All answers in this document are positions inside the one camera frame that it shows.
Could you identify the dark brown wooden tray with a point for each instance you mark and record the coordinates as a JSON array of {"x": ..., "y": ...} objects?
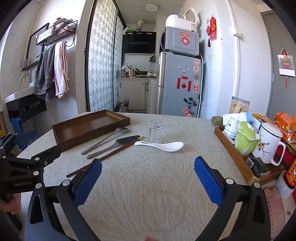
[{"x": 87, "y": 122}]

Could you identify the black range hood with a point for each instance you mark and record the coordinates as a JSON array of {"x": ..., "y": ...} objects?
[{"x": 138, "y": 42}]

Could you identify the white sink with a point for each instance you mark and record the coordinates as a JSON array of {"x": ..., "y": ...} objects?
[{"x": 18, "y": 93}]

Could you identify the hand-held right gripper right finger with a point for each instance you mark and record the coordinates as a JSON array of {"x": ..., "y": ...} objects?
[{"x": 208, "y": 182}]

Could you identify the long metal spoon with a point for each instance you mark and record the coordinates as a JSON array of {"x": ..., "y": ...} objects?
[{"x": 122, "y": 129}]

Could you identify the white ceramic spoon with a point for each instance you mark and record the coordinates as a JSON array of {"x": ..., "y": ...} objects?
[{"x": 171, "y": 147}]

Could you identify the clear drinking glass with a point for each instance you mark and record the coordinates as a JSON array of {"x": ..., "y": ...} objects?
[{"x": 155, "y": 132}]

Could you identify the white kitchen cabinet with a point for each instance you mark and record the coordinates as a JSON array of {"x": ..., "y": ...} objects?
[{"x": 134, "y": 92}]

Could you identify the pale floral tablecloth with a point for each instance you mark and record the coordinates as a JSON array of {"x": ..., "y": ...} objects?
[{"x": 150, "y": 185}]

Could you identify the metal cake server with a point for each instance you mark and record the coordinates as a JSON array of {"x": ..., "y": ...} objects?
[{"x": 127, "y": 139}]

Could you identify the grey door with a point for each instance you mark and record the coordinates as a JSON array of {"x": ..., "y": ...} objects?
[{"x": 282, "y": 99}]

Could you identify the round ceiling lamp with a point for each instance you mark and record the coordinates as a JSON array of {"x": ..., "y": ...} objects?
[{"x": 151, "y": 7}]

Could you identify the clear snack jar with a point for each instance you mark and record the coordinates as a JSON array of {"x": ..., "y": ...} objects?
[{"x": 239, "y": 106}]

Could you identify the dark wooden chopstick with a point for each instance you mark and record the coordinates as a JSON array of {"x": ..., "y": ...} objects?
[{"x": 115, "y": 151}]

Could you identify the black under-sink cabinet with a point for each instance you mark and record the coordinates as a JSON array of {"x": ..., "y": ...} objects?
[{"x": 30, "y": 109}]

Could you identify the white wall junction box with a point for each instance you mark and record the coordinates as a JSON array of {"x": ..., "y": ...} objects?
[{"x": 237, "y": 32}]

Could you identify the grey refrigerator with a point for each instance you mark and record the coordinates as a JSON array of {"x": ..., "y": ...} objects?
[{"x": 175, "y": 92}]

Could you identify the person's left hand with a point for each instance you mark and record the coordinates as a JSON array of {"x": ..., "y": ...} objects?
[{"x": 10, "y": 205}]

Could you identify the small black packet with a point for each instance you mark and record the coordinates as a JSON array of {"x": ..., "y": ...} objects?
[{"x": 257, "y": 166}]

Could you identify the patterned sliding door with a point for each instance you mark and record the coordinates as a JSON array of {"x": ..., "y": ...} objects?
[{"x": 101, "y": 69}]

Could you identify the grey towel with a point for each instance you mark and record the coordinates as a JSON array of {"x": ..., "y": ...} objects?
[{"x": 45, "y": 76}]

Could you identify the white dial scale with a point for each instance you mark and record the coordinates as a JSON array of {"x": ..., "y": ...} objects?
[{"x": 190, "y": 15}]

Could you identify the smartphone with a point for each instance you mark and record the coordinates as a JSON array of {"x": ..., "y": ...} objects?
[{"x": 275, "y": 210}]

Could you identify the grey microwave oven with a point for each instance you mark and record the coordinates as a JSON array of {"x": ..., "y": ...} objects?
[{"x": 180, "y": 40}]

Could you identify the white blue packet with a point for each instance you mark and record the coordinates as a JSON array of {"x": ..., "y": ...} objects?
[{"x": 245, "y": 116}]

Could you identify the white blue-patterned cup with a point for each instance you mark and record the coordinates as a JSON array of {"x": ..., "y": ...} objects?
[{"x": 231, "y": 127}]

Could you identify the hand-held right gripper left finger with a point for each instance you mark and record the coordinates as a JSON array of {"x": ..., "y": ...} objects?
[{"x": 89, "y": 183}]

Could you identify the black wok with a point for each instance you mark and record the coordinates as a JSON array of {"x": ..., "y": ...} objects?
[{"x": 141, "y": 72}]

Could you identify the white countertop appliance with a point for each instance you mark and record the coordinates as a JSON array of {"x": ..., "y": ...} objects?
[{"x": 175, "y": 22}]

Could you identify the light wooden tray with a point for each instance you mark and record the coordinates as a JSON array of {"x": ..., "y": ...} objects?
[{"x": 231, "y": 155}]

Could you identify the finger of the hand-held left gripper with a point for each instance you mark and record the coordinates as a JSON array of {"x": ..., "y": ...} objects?
[{"x": 49, "y": 154}]

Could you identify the red hanging wall ornament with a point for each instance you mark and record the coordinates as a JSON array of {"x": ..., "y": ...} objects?
[{"x": 212, "y": 29}]

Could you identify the orange snack packets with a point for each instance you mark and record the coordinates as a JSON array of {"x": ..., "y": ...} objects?
[{"x": 285, "y": 125}]

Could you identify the green cabbage-shaped cup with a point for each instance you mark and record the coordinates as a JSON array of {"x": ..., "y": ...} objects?
[{"x": 245, "y": 141}]

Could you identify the white lidded bird mug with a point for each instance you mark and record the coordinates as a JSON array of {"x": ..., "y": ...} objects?
[{"x": 266, "y": 148}]

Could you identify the condiment bottles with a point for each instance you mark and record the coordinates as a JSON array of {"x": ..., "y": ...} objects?
[{"x": 127, "y": 70}]

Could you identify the wall calendar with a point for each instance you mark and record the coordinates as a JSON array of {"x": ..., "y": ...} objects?
[{"x": 286, "y": 64}]

